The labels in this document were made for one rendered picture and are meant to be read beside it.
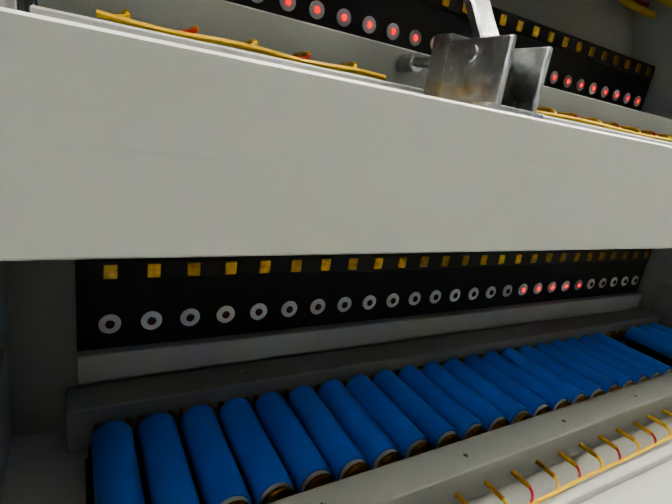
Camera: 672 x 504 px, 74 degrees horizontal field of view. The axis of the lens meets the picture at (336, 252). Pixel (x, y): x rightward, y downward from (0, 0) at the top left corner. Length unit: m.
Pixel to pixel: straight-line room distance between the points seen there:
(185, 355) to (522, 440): 0.19
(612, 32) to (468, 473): 0.53
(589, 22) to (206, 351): 0.52
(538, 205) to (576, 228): 0.03
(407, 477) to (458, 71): 0.17
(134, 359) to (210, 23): 0.18
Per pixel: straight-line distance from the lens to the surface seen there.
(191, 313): 0.27
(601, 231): 0.21
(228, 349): 0.28
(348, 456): 0.24
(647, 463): 0.35
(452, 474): 0.24
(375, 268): 0.31
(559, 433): 0.30
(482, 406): 0.31
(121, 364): 0.27
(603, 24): 0.64
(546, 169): 0.17
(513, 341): 0.40
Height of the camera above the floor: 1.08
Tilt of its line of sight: 1 degrees down
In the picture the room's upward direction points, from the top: straight up
